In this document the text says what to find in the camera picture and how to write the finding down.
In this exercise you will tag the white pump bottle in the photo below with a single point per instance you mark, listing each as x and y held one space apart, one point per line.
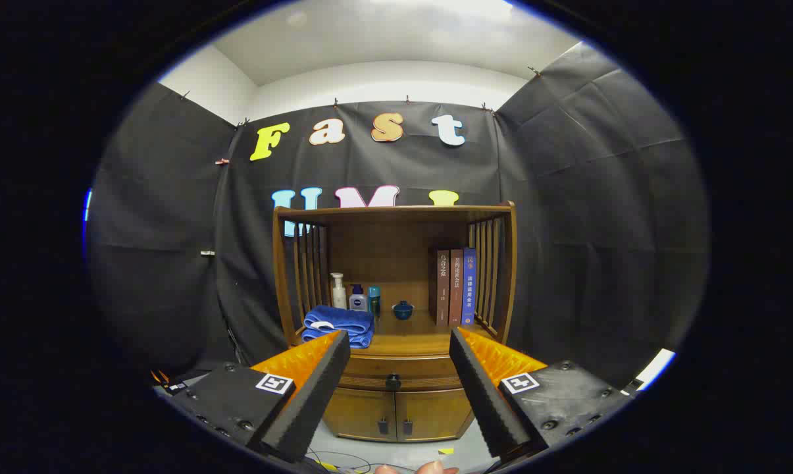
338 295

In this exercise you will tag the teal slim bottle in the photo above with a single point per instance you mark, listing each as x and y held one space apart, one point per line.
374 299

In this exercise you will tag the wooden drawer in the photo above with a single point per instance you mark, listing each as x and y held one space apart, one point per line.
426 382

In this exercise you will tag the blue book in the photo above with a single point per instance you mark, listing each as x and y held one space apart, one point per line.
469 289

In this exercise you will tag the blue folded towel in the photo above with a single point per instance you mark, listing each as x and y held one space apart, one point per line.
340 324

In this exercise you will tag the reddish brown book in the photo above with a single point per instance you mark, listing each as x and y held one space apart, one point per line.
456 289

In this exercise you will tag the white bottle blue cap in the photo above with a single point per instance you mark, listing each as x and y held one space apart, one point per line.
358 301

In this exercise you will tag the black backdrop cloth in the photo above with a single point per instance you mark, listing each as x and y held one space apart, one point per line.
567 230

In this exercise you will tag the wooden countertop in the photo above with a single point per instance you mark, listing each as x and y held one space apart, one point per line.
409 341

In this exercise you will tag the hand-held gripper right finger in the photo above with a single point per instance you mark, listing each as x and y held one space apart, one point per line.
482 395

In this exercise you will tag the blue lidded teacup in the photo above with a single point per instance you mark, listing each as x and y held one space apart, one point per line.
403 311

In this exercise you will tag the wooden cabinet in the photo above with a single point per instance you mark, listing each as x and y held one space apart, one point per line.
383 250

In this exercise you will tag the wooden cabinet door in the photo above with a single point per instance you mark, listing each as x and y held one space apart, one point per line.
357 413
435 413

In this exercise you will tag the dark brown book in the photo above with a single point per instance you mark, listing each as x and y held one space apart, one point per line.
441 289

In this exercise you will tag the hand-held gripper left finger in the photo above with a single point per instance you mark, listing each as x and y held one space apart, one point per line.
317 388

